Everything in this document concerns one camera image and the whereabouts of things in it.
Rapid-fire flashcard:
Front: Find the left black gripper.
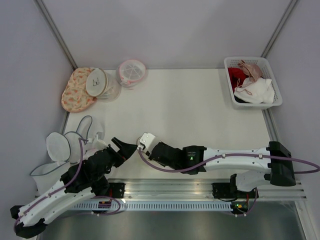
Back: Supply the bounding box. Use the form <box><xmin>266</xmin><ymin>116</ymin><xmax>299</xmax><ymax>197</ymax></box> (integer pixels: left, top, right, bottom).
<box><xmin>94</xmin><ymin>137</ymin><xmax>138</xmax><ymax>181</ymax></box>

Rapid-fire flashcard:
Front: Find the pink lace bra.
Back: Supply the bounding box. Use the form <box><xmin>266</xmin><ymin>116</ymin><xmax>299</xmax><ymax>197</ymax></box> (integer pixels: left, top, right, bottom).
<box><xmin>235</xmin><ymin>60</ymin><xmax>263</xmax><ymax>96</ymax></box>

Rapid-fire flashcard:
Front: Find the beige round mesh laundry bag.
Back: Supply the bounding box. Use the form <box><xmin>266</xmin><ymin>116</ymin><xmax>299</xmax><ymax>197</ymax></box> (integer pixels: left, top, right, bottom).
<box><xmin>136</xmin><ymin>136</ymin><xmax>145</xmax><ymax>149</ymax></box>

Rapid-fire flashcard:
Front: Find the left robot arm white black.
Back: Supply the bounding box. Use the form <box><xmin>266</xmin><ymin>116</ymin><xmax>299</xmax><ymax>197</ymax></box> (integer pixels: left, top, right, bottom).
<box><xmin>10</xmin><ymin>137</ymin><xmax>138</xmax><ymax>239</ymax></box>

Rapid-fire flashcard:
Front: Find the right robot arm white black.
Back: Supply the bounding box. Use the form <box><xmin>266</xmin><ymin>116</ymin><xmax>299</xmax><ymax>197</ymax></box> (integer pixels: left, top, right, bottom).
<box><xmin>147</xmin><ymin>141</ymin><xmax>296</xmax><ymax>198</ymax></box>

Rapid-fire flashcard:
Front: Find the white grey-trimmed mesh laundry bag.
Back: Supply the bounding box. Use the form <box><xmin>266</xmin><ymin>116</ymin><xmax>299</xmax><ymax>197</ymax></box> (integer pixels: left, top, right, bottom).
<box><xmin>30</xmin><ymin>115</ymin><xmax>105</xmax><ymax>194</ymax></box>

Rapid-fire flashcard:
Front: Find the beige cylindrical mesh laundry bag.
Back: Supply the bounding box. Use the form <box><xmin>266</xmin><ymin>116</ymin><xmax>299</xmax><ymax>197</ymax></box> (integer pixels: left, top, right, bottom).
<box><xmin>85</xmin><ymin>68</ymin><xmax>122</xmax><ymax>103</ymax></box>

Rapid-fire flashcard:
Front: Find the floral peach laundry bag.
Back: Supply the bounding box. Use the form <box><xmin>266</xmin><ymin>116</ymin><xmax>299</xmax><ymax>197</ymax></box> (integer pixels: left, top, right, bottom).
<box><xmin>61</xmin><ymin>67</ymin><xmax>97</xmax><ymax>113</ymax></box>

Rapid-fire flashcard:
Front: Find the pink trimmed mesh laundry bag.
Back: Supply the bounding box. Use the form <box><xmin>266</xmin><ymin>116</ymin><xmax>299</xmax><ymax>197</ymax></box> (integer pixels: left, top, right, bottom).
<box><xmin>116</xmin><ymin>59</ymin><xmax>147</xmax><ymax>88</ymax></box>

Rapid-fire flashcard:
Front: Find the white bra in basket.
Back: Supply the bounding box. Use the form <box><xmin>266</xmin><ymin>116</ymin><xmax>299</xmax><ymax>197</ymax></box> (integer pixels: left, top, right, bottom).
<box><xmin>234</xmin><ymin>77</ymin><xmax>275</xmax><ymax>104</ymax></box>

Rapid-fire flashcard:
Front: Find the red garment in basket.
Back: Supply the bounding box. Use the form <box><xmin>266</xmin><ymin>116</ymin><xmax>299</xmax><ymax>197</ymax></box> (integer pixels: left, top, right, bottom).
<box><xmin>227</xmin><ymin>67</ymin><xmax>248</xmax><ymax>92</ymax></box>

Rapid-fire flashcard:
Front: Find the white plastic basket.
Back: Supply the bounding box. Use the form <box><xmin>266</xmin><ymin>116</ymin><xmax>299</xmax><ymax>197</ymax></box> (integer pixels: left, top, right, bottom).
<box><xmin>224</xmin><ymin>56</ymin><xmax>283</xmax><ymax>110</ymax></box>

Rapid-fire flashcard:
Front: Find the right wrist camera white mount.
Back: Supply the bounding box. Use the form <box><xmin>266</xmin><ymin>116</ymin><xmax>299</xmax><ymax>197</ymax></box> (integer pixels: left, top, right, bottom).
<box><xmin>142</xmin><ymin>132</ymin><xmax>159</xmax><ymax>153</ymax></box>

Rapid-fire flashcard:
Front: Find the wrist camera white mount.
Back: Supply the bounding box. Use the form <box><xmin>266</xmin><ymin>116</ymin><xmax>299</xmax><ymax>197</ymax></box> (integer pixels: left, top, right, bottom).
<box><xmin>84</xmin><ymin>133</ymin><xmax>108</xmax><ymax>151</ymax></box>
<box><xmin>142</xmin><ymin>132</ymin><xmax>159</xmax><ymax>153</ymax></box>

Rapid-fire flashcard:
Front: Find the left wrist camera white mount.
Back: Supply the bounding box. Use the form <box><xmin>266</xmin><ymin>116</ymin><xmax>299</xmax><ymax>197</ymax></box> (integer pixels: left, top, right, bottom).
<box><xmin>84</xmin><ymin>133</ymin><xmax>108</xmax><ymax>151</ymax></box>

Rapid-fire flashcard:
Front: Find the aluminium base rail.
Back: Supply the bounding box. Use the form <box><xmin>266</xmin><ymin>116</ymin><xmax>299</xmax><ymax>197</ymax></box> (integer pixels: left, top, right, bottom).
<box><xmin>34</xmin><ymin>177</ymin><xmax>307</xmax><ymax>201</ymax></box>

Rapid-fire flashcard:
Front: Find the white slotted cable duct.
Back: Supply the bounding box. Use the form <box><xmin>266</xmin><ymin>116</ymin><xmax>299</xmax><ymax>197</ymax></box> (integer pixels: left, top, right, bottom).
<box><xmin>71</xmin><ymin>200</ymin><xmax>232</xmax><ymax>212</ymax></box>

